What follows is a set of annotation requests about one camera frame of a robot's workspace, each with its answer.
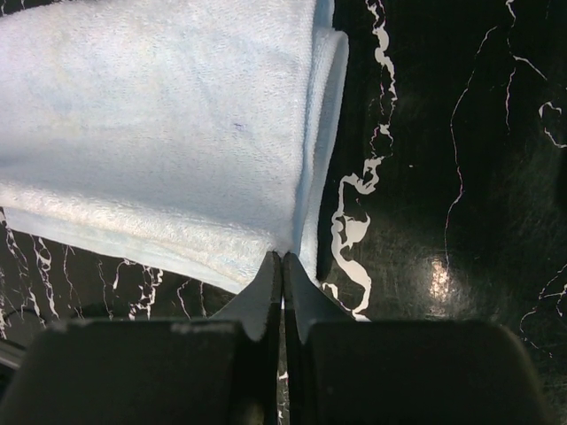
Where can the light blue towel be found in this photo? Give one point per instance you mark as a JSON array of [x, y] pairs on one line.
[[190, 136]]

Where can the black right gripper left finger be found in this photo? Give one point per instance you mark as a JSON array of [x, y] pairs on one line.
[[220, 370]]

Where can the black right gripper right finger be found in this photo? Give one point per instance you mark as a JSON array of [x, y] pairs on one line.
[[343, 371]]

